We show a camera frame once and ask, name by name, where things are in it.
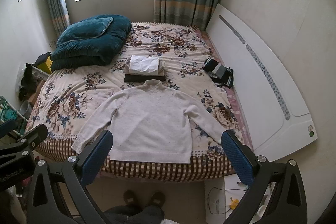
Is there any teal folded duvet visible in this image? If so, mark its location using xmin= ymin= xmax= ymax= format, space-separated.
xmin=51 ymin=14 xmax=131 ymax=72

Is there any black folded garment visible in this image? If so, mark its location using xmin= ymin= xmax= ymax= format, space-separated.
xmin=123 ymin=74 xmax=166 ymax=83

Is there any white folded garment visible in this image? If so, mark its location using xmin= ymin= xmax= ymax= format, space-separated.
xmin=129 ymin=55 xmax=159 ymax=75

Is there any yellow box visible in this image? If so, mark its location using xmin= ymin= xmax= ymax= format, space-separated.
xmin=44 ymin=56 xmax=53 ymax=75

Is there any white headboard panel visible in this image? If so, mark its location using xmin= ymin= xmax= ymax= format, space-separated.
xmin=206 ymin=5 xmax=318 ymax=161

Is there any black cable on floor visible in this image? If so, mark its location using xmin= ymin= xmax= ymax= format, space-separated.
xmin=207 ymin=186 xmax=249 ymax=215

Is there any small yellow object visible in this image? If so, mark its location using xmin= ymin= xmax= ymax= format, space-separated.
xmin=229 ymin=197 xmax=239 ymax=210

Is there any beige folded garment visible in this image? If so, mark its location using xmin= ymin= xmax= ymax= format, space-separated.
xmin=123 ymin=55 xmax=165 ymax=76

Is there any green wire rack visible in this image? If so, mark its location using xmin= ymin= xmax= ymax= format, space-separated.
xmin=1 ymin=96 xmax=28 ymax=136

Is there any right brown slipper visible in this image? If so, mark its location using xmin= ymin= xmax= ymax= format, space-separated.
xmin=148 ymin=192 xmax=166 ymax=208

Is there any teal velvet pillow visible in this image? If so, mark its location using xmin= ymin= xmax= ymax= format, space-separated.
xmin=56 ymin=17 xmax=114 ymax=47

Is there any floral bed quilt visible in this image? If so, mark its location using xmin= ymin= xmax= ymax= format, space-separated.
xmin=27 ymin=23 xmax=252 ymax=182

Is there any white knit sweater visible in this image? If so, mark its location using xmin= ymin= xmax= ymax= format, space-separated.
xmin=72 ymin=80 xmax=225 ymax=164

